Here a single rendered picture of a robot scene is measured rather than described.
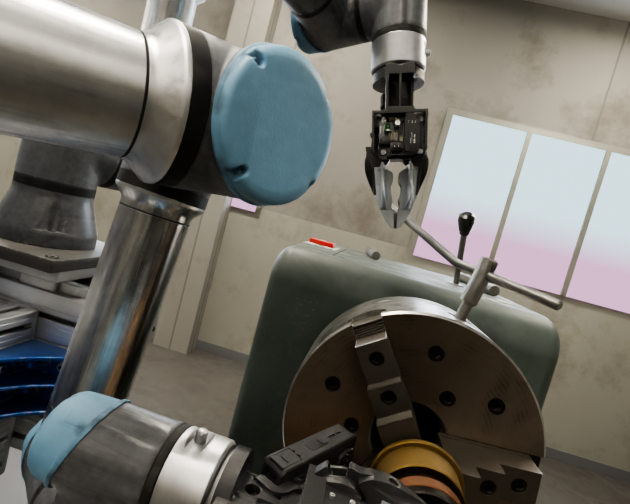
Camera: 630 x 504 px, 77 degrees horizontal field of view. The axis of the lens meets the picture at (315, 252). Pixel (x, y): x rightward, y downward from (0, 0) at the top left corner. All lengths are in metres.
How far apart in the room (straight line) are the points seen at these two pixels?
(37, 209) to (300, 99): 0.51
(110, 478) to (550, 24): 3.79
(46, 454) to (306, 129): 0.32
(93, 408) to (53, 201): 0.41
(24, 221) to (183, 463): 0.49
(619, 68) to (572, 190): 0.95
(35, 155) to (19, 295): 0.21
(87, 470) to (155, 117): 0.26
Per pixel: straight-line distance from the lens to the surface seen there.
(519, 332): 0.70
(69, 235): 0.73
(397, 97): 0.57
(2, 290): 0.77
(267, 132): 0.29
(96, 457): 0.37
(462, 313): 0.54
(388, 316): 0.49
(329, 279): 0.65
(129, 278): 0.44
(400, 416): 0.45
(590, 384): 3.85
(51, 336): 0.73
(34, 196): 0.74
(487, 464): 0.51
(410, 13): 0.61
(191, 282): 3.32
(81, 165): 0.74
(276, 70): 0.29
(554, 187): 3.54
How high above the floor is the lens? 1.31
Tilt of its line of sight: 4 degrees down
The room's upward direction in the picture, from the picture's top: 15 degrees clockwise
